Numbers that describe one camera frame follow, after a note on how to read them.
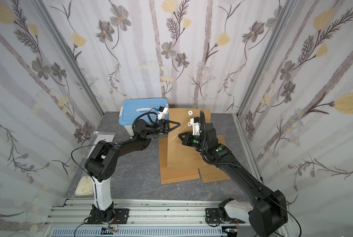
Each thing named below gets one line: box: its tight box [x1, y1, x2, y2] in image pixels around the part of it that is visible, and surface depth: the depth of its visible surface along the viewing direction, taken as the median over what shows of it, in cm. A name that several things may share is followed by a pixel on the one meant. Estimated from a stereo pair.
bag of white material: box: [75, 175, 94, 197], surface depth 83 cm
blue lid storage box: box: [118, 97, 169, 136], surface depth 103 cm
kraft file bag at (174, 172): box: [158, 137, 202, 185], surface depth 87 cm
